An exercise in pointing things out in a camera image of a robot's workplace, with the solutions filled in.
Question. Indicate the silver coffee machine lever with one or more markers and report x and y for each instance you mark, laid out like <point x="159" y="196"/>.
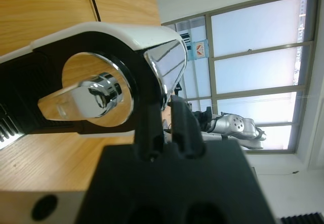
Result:
<point x="167" y="61"/>

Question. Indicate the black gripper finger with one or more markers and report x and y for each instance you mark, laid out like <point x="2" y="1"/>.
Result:
<point x="186" y="132"/>
<point x="149" y="130"/>

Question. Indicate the large window grey frame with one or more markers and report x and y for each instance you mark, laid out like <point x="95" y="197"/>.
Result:
<point x="253" y="31"/>

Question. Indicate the blue poster red logo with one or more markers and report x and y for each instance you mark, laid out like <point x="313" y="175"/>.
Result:
<point x="201" y="49"/>

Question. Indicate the white capsule coffee machine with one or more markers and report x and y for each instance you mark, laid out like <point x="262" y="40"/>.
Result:
<point x="106" y="29"/>

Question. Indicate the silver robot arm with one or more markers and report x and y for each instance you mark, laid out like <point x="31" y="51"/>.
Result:
<point x="238" y="126"/>

